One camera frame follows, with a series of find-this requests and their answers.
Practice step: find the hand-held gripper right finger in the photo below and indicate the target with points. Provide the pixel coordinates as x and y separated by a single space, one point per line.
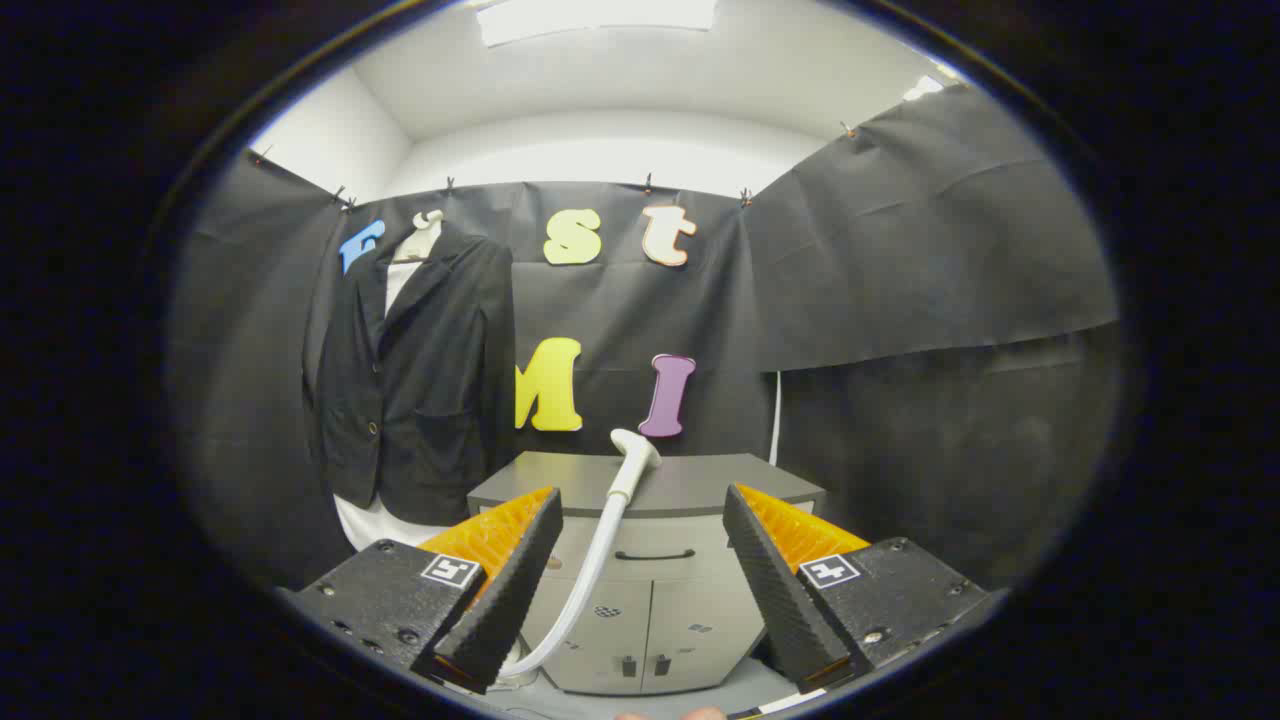
775 590

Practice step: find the white garment steamer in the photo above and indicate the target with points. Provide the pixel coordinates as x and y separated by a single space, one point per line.
632 465

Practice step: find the black backdrop cloth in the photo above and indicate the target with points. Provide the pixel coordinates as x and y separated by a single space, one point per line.
900 250

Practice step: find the small ceiling light panel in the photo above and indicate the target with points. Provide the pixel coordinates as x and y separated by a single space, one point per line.
922 88

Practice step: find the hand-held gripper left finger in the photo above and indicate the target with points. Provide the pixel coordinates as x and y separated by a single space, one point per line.
510 600

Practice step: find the large ceiling light panel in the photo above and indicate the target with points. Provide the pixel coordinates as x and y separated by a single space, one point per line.
600 15

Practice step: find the black suit jacket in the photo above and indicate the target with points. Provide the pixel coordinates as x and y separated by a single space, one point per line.
440 380

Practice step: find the grey cabinet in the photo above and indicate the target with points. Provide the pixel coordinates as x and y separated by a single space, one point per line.
690 600

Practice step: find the white plastic hanger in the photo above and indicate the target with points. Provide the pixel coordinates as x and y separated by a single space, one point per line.
425 240

